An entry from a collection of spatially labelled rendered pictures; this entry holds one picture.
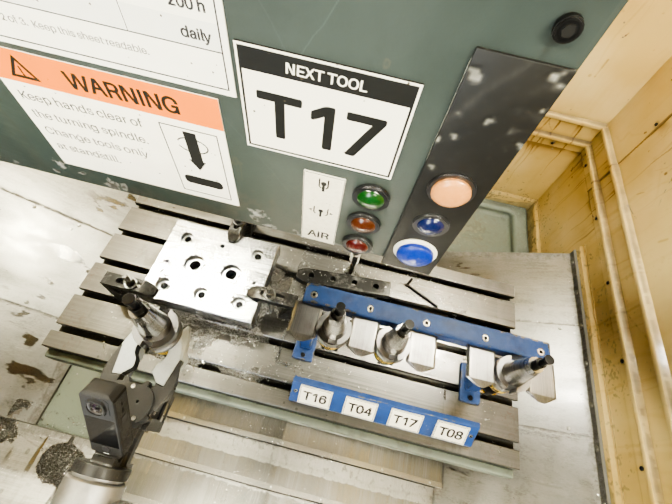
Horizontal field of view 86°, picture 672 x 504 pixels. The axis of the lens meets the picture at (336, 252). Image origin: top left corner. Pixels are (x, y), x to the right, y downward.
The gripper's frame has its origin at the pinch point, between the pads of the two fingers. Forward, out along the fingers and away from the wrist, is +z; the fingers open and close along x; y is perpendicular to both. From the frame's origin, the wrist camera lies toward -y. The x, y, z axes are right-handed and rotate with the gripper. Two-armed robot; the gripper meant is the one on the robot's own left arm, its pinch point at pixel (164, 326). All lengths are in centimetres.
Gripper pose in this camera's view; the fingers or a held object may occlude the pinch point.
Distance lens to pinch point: 62.8
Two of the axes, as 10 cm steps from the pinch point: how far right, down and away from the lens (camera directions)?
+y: -1.0, 4.9, 8.6
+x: 9.7, 2.4, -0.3
